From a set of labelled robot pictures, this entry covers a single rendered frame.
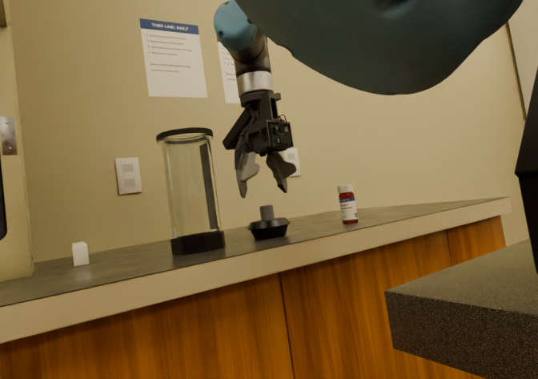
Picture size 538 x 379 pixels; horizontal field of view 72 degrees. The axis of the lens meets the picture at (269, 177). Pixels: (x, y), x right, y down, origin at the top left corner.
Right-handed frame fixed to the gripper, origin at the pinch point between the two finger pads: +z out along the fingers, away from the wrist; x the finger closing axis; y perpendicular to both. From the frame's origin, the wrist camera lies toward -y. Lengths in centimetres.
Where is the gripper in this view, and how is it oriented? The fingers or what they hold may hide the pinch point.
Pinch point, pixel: (262, 193)
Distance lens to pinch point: 78.1
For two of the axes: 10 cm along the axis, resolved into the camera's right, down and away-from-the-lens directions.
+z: 1.4, 9.9, -0.7
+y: 7.0, -1.4, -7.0
